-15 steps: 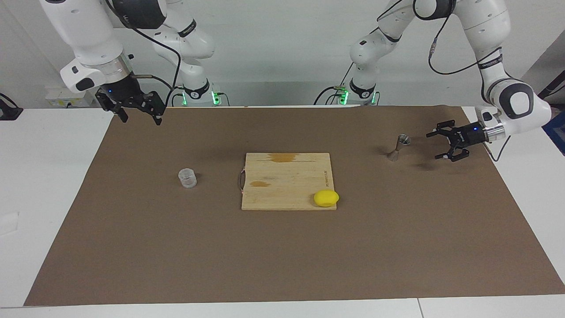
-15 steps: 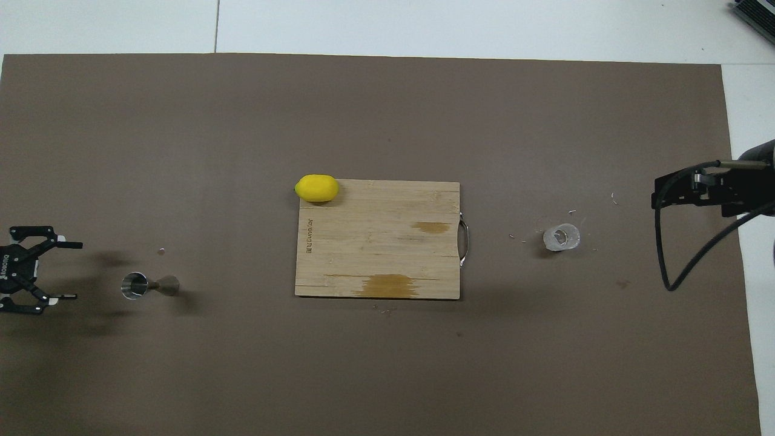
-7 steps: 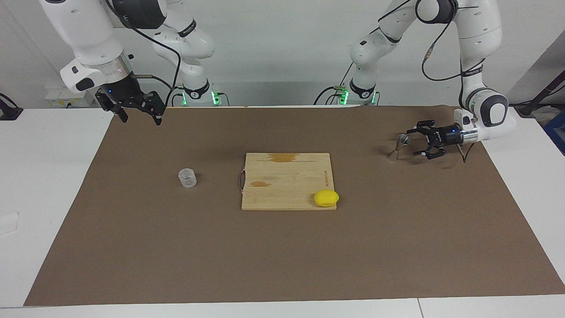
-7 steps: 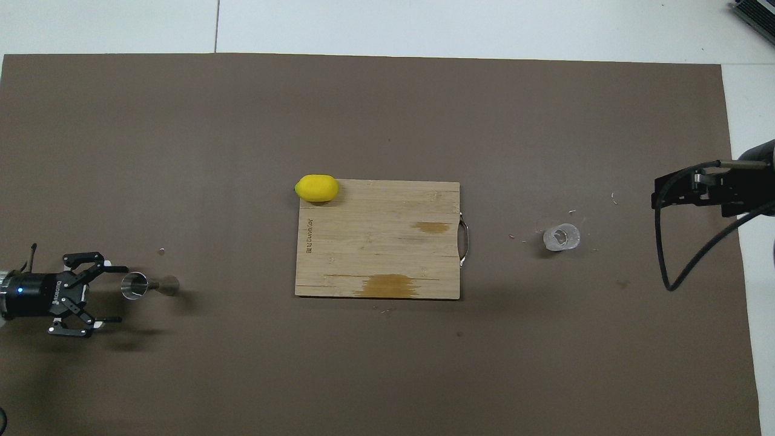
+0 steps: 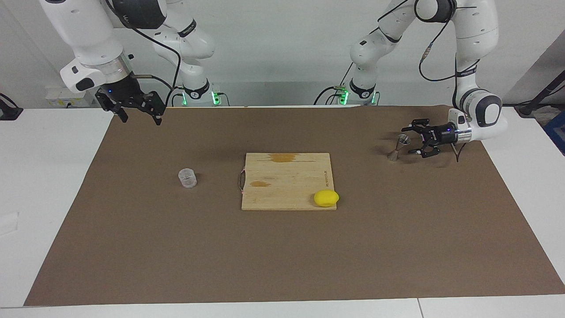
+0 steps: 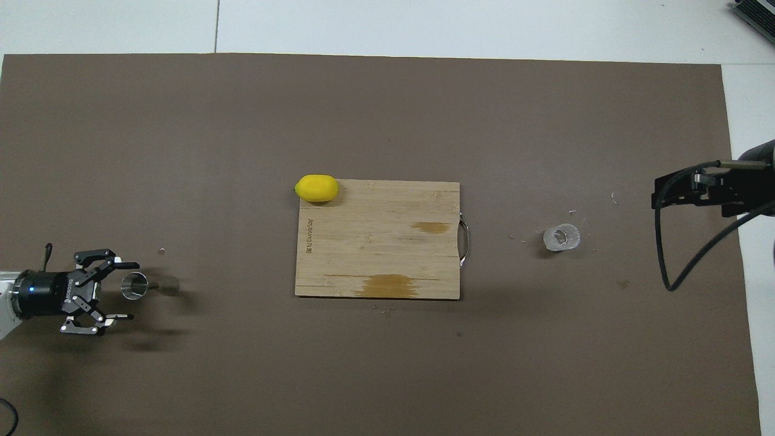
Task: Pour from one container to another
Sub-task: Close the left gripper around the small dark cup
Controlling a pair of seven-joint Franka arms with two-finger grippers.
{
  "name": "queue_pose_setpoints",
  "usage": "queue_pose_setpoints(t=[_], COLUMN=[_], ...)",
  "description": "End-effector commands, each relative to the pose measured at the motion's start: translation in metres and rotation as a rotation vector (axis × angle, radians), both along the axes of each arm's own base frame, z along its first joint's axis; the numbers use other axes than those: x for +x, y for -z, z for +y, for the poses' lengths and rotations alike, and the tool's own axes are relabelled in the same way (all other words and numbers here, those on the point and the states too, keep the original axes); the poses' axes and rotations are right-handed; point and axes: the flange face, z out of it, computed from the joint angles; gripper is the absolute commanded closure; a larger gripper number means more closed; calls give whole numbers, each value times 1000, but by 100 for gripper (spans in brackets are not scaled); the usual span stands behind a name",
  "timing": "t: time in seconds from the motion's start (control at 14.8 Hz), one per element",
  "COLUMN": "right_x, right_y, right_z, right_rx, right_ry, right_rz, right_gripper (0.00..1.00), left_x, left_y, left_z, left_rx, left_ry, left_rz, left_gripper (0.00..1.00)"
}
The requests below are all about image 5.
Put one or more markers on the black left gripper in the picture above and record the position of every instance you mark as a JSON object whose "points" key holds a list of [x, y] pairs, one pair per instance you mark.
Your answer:
{"points": [[441, 134]]}

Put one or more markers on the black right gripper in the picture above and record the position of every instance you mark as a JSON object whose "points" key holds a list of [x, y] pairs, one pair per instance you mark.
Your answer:
{"points": [[121, 92]]}

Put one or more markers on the metal jigger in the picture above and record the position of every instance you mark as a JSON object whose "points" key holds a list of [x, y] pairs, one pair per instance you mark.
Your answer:
{"points": [[402, 141]]}

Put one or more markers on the clear plastic cup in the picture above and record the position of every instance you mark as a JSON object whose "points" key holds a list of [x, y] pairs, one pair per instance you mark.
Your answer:
{"points": [[187, 178]]}

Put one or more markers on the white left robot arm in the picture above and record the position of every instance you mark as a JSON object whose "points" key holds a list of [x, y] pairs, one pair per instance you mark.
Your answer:
{"points": [[476, 26]]}

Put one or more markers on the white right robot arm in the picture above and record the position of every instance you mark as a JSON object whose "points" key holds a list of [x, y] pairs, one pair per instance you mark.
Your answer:
{"points": [[88, 31]]}

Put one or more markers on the black tripod leg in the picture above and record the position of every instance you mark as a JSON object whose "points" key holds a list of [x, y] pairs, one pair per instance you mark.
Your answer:
{"points": [[527, 108]]}

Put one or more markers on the yellow lemon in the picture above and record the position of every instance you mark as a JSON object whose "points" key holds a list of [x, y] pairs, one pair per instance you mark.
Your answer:
{"points": [[325, 198]]}

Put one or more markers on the black stand foot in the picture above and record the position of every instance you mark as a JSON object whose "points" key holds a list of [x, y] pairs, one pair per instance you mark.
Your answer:
{"points": [[9, 112]]}

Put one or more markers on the brown table mat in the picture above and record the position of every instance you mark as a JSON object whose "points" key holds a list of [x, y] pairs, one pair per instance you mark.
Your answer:
{"points": [[132, 247]]}

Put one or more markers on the wooden cutting board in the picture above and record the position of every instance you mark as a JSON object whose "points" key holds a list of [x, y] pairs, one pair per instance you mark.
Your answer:
{"points": [[287, 185]]}

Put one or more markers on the white paper sheet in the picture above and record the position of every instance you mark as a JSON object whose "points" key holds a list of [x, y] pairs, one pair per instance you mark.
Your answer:
{"points": [[9, 223]]}

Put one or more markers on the white wall socket box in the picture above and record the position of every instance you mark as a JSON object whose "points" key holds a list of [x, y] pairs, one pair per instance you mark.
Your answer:
{"points": [[57, 99]]}

